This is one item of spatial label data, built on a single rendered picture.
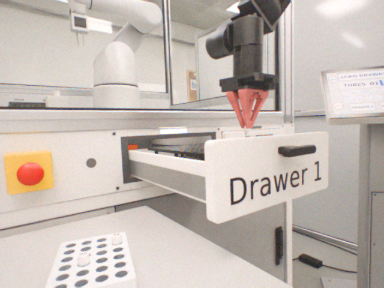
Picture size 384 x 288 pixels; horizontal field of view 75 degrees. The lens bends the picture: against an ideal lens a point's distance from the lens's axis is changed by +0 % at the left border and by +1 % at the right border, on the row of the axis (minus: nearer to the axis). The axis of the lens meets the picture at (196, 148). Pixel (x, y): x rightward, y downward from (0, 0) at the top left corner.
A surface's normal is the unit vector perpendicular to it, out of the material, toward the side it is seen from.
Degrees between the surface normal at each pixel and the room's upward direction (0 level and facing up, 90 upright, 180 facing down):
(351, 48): 90
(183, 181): 90
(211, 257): 0
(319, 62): 90
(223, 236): 90
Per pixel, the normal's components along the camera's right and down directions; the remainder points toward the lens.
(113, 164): 0.58, 0.05
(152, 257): -0.04, -1.00
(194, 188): -0.81, 0.08
